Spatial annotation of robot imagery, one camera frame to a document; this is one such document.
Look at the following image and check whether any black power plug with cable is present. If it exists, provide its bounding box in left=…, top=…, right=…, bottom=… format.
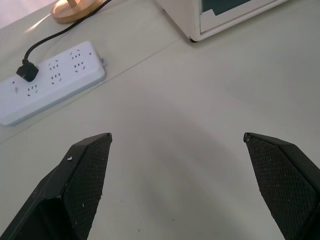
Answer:
left=16, top=0, right=112, bottom=83

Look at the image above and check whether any white power strip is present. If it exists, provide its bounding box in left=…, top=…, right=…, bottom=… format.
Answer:
left=0, top=40, right=109, bottom=127

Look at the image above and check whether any round wooden stand base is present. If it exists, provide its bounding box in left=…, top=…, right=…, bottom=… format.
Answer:
left=51, top=0, right=110, bottom=25

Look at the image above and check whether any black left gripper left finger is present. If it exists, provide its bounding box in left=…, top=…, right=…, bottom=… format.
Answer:
left=0, top=132, right=113, bottom=240

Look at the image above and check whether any white box appliance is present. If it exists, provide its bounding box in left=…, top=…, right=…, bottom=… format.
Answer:
left=155, top=0, right=292, bottom=42

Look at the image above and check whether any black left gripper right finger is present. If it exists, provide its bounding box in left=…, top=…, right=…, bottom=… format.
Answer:
left=243, top=132, right=320, bottom=240

